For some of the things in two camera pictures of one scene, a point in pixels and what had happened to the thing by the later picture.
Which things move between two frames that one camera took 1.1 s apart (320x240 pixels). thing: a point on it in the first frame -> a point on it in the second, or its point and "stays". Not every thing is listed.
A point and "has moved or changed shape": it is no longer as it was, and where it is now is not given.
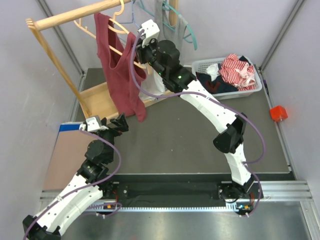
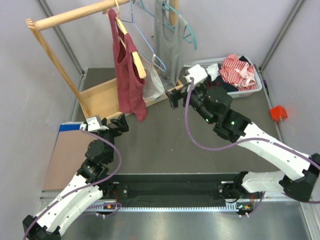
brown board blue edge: x=69 y=150 stays
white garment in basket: x=212 y=70 stays
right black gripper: x=140 y=51 -> x=176 y=95
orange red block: x=278 y=113 stays
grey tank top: x=165 y=33 stays
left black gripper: x=120 y=123 stays
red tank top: x=115 y=47 has moved or changed shape
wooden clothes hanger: x=124 y=30 -> x=136 y=58
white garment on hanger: x=153 y=84 stays
